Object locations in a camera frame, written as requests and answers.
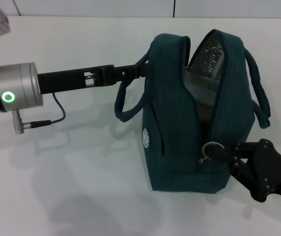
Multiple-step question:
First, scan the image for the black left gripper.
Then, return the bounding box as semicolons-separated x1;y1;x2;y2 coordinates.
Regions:
36;62;155;95

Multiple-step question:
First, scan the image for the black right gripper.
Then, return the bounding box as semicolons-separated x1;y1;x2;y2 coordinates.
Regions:
213;138;281;203

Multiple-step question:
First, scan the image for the orange pear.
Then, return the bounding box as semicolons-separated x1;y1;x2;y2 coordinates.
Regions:
196;102;216;128

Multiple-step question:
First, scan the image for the dark teal insulated lunch bag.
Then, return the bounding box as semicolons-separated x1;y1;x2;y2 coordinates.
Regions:
114;29;271;195

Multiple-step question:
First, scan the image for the clear plastic container blue seal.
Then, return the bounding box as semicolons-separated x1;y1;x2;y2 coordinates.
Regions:
183;53;226;109

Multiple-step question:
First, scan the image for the left arm grey cable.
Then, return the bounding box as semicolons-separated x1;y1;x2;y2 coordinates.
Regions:
12;92;66;135

